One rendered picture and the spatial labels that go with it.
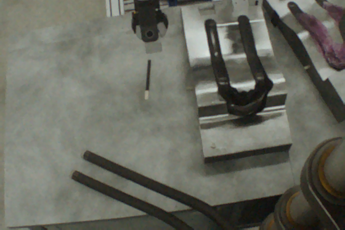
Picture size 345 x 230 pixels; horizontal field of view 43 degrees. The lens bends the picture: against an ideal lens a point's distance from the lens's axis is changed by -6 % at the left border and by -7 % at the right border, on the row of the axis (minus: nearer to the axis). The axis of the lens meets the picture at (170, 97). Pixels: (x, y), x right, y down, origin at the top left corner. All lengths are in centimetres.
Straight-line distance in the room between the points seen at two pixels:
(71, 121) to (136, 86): 23
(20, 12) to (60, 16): 27
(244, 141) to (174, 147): 21
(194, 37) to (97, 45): 34
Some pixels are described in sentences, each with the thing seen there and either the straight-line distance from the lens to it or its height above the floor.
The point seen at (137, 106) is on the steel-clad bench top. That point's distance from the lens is 145.
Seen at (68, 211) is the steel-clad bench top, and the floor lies 80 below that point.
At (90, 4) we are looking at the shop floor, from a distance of 273.
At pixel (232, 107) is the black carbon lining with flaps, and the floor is 87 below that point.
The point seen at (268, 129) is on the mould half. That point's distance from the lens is 136.
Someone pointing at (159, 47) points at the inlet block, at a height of 93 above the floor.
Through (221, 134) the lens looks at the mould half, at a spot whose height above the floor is 86.
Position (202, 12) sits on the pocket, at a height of 86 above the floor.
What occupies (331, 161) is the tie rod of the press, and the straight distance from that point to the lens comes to 58.
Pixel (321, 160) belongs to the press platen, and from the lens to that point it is 61.
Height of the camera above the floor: 211
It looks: 64 degrees down
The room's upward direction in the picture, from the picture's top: 8 degrees counter-clockwise
